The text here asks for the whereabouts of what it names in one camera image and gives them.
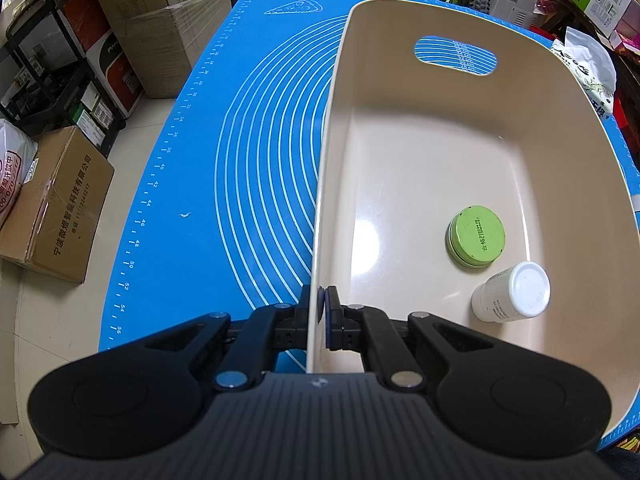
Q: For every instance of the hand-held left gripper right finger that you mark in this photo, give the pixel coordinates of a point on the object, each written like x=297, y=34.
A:
x=329, y=326

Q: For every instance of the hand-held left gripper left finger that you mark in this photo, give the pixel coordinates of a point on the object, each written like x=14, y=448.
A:
x=299, y=321

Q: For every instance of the beige plastic bin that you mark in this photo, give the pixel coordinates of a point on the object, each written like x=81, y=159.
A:
x=425, y=160

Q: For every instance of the blue silicone mat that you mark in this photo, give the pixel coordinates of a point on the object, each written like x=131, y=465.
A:
x=250, y=160

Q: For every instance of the green round tin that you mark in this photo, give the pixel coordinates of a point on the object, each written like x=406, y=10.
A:
x=476, y=235

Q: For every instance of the white plastic bottle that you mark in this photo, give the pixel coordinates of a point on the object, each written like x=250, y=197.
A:
x=515, y=292

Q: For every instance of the brown printed cardboard box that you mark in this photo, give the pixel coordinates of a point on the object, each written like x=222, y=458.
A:
x=55, y=205

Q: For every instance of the plastic-wrapped cardboard box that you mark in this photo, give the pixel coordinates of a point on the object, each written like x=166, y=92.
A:
x=170, y=50

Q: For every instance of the red and white box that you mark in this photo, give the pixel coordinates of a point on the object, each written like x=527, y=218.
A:
x=116, y=72

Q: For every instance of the white bag with red print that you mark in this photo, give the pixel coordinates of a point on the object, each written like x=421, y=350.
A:
x=11, y=170

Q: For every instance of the black shelf rack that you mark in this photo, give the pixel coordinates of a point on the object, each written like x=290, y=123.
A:
x=45, y=70

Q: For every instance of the white tissue pack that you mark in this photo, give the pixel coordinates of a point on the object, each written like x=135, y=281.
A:
x=585, y=65

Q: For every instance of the green and white carton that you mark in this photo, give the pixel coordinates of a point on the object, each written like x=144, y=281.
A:
x=606, y=0

